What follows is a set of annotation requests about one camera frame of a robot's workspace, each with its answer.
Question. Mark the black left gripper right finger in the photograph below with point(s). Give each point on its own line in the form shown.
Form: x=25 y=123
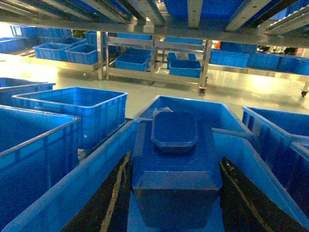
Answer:
x=245 y=208

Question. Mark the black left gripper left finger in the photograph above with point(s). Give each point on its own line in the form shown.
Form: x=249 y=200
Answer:
x=107 y=210

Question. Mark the blue block part with knob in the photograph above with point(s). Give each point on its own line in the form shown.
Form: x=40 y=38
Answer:
x=174 y=179

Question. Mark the blue target bin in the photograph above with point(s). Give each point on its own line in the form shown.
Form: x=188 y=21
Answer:
x=52 y=211

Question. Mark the blue bin right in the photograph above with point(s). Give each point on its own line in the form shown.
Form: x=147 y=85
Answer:
x=282 y=140

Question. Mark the blue bin left near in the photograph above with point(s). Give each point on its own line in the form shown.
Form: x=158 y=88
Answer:
x=37 y=149

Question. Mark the blue bin ahead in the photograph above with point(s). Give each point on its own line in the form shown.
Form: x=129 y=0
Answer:
x=216 y=115

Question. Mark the blue bin left far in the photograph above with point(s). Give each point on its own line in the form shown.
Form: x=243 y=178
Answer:
x=101 y=111

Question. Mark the steel shelving rack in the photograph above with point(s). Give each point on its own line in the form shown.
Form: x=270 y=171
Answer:
x=243 y=21

